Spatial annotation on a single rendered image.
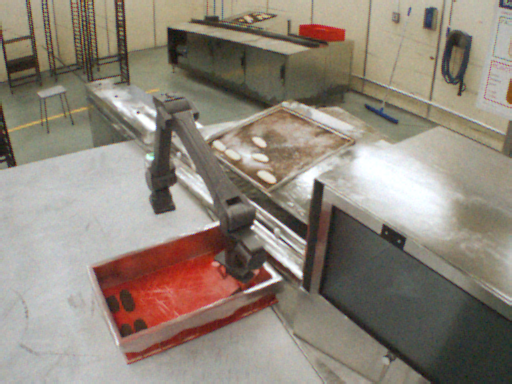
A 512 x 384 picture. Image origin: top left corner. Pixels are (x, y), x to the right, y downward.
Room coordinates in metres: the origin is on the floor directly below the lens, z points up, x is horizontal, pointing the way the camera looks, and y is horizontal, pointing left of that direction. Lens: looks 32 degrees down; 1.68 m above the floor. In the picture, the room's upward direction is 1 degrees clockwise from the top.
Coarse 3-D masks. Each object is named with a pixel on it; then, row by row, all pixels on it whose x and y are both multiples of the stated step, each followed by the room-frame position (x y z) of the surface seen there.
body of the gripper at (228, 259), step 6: (222, 252) 0.84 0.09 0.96; (228, 252) 0.79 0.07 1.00; (234, 252) 0.78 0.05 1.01; (216, 258) 0.81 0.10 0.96; (222, 258) 0.82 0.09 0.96; (228, 258) 0.79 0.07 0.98; (234, 258) 0.78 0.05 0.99; (222, 264) 0.80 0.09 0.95; (228, 264) 0.79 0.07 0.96; (234, 264) 0.78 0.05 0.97; (240, 264) 0.79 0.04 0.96; (234, 270) 0.77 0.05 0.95; (240, 270) 0.77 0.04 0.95; (246, 270) 0.78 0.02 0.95
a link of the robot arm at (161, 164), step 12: (156, 96) 1.13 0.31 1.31; (168, 96) 1.14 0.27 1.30; (180, 96) 1.12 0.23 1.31; (156, 108) 1.14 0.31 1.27; (168, 108) 1.05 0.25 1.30; (180, 108) 1.07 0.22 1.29; (156, 120) 1.17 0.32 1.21; (156, 132) 1.17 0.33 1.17; (168, 132) 1.16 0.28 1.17; (156, 144) 1.18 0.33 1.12; (168, 144) 1.18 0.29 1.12; (156, 156) 1.20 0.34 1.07; (168, 156) 1.20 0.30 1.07; (156, 168) 1.20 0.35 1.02; (168, 168) 1.22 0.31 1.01; (156, 180) 1.21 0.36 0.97
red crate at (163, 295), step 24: (192, 264) 0.93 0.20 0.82; (120, 288) 0.80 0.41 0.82; (144, 288) 0.81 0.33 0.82; (168, 288) 0.82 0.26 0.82; (192, 288) 0.83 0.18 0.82; (216, 288) 0.83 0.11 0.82; (120, 312) 0.71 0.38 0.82; (144, 312) 0.72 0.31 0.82; (168, 312) 0.72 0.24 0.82; (240, 312) 0.72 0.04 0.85; (192, 336) 0.63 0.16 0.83
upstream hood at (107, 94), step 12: (84, 84) 2.71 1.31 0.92; (96, 84) 2.68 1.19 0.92; (108, 84) 2.66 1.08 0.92; (96, 96) 2.44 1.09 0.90; (108, 96) 2.37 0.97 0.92; (120, 96) 2.35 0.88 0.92; (132, 96) 2.34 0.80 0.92; (108, 108) 2.22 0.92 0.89; (120, 108) 2.12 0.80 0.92; (132, 108) 2.11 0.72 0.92; (144, 108) 2.10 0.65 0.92; (120, 120) 2.03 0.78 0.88; (132, 120) 1.92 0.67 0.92; (144, 120) 1.91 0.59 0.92; (132, 132) 1.87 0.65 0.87; (144, 132) 1.75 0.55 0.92
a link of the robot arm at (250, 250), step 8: (224, 216) 0.78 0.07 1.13; (224, 224) 0.77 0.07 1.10; (248, 224) 0.81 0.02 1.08; (224, 232) 0.78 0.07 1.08; (232, 232) 0.78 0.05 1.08; (240, 232) 0.78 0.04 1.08; (248, 232) 0.78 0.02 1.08; (240, 240) 0.75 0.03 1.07; (248, 240) 0.75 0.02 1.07; (256, 240) 0.75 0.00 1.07; (240, 248) 0.75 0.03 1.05; (248, 248) 0.73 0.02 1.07; (256, 248) 0.73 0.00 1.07; (240, 256) 0.74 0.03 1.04; (248, 256) 0.72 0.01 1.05; (256, 256) 0.72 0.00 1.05; (264, 256) 0.74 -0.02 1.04; (248, 264) 0.71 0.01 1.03; (256, 264) 0.73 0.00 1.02
